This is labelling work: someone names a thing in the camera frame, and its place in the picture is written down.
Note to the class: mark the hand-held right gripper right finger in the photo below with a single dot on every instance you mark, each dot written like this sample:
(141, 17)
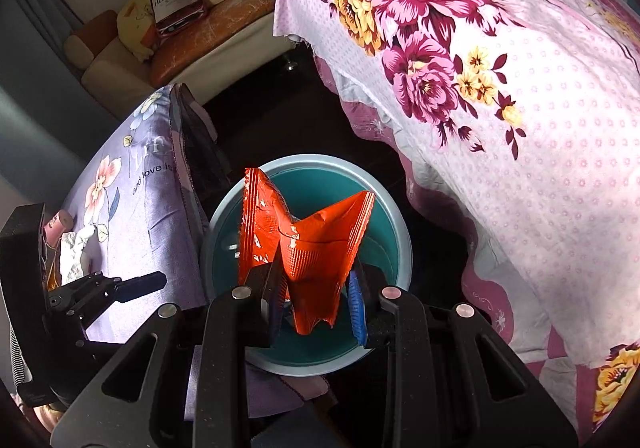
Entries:
(357, 310)

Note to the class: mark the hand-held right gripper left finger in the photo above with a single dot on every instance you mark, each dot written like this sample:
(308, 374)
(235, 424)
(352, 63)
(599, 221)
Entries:
(265, 300)

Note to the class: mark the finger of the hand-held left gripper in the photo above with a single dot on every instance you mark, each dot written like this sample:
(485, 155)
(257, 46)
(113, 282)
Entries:
(142, 282)
(100, 334)

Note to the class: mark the orange and cream snack packet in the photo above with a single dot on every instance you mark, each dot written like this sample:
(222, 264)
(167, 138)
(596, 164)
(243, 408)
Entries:
(51, 278)

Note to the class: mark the red foil wrapper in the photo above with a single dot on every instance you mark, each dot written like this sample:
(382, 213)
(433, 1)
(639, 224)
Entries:
(310, 258)

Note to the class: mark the teal round bin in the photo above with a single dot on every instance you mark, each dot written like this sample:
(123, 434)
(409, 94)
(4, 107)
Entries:
(385, 248)

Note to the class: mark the pink paper cup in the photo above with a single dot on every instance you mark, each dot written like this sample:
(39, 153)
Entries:
(57, 225)

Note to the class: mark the white crumpled paper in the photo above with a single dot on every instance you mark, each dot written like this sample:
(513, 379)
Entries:
(72, 255)

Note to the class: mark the purple floral blanket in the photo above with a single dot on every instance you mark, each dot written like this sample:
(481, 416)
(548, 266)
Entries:
(145, 228)

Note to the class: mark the pink floral bed sheet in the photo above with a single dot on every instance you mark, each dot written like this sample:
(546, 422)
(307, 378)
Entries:
(525, 152)

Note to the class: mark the cream sofa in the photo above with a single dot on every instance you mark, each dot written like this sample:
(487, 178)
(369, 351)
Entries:
(225, 62)

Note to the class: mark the blue pillow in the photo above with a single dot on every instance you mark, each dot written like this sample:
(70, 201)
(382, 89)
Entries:
(35, 7)

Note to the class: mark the yellow pillow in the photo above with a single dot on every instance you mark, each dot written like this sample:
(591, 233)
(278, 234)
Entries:
(132, 27)

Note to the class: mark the orange seat cushion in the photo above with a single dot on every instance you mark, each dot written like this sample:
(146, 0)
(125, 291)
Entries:
(220, 22)

